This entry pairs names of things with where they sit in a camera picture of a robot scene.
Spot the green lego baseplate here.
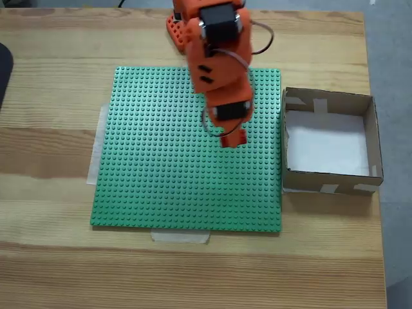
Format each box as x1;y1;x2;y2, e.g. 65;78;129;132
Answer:
89;66;284;238

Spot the open cardboard box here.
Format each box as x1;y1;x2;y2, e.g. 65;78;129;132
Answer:
281;86;385;196

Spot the white paper sheet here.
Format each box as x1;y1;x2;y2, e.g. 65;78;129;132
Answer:
285;110;370;177

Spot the small masking tape strip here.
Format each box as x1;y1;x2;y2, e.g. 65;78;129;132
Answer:
150;230;212;245

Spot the wide masking tape strip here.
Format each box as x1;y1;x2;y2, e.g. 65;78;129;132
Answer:
86;103;110;187

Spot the black rounded object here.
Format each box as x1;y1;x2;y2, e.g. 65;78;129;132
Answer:
0;41;15;112

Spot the gripper servo cable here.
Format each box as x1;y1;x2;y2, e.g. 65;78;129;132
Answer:
201;48;254;138

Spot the wrist servo cable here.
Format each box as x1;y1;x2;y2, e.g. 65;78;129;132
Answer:
249;19;275;55

